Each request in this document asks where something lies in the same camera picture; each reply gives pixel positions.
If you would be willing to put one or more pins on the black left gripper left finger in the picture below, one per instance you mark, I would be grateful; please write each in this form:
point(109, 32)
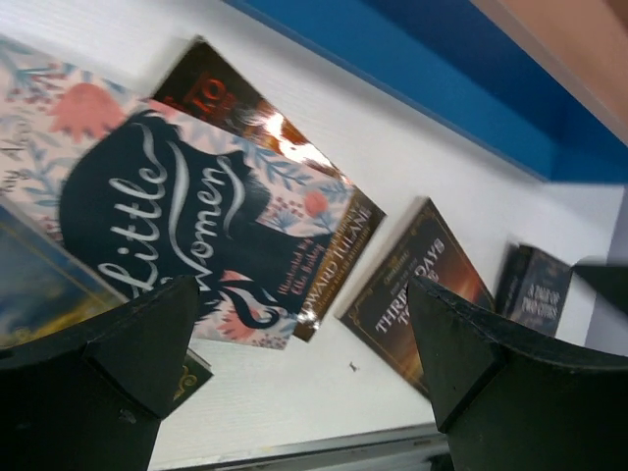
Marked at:
point(92, 397)

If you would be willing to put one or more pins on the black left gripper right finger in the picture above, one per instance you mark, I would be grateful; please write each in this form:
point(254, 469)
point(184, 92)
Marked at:
point(509, 398)

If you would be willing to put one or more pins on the Animal Farm book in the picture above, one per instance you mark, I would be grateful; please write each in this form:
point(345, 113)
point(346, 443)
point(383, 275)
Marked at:
point(46, 290)

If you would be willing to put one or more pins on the Little Women floral book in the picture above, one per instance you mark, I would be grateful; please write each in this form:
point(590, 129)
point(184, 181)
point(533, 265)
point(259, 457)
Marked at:
point(142, 193)

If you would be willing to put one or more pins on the Edward Tulane brown book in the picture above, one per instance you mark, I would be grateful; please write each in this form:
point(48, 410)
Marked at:
point(311, 196)

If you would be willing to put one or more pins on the Tale Of Two Cities book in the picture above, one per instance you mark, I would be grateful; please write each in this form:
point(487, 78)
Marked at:
point(532, 288)

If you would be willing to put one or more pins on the Three Days To See book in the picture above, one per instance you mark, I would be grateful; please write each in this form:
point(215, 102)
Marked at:
point(381, 314)

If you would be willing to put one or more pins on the blue yellow wooden bookshelf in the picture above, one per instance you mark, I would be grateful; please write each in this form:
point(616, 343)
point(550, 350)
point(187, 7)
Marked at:
point(449, 61)

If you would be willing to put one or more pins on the aluminium mounting rail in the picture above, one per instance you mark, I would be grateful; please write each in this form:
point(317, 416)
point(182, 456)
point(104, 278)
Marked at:
point(422, 442)

